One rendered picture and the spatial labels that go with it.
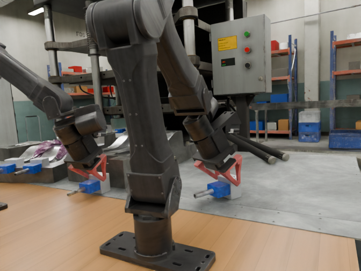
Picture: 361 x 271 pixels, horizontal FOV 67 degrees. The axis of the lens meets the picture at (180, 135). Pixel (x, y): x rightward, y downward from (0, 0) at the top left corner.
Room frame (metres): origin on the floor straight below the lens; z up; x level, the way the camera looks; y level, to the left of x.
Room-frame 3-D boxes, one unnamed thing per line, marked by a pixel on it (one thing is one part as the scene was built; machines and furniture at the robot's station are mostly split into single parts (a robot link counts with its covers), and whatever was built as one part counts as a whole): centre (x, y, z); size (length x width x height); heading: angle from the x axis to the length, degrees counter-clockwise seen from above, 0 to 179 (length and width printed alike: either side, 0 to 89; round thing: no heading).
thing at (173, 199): (0.45, 0.05, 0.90); 0.09 x 0.06 x 0.06; 65
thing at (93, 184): (0.76, 0.28, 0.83); 0.13 x 0.05 x 0.05; 150
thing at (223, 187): (0.67, -0.08, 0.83); 0.13 x 0.05 x 0.05; 123
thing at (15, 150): (1.47, 0.87, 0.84); 0.20 x 0.15 x 0.07; 150
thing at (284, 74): (7.04, -1.90, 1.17); 2.06 x 0.65 x 2.34; 55
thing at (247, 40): (1.59, -0.37, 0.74); 0.31 x 0.22 x 1.47; 60
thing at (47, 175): (1.19, 0.52, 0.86); 0.50 x 0.26 x 0.11; 167
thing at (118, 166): (1.08, 0.17, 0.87); 0.50 x 0.26 x 0.14; 150
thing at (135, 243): (0.44, 0.06, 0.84); 0.20 x 0.07 x 0.08; 61
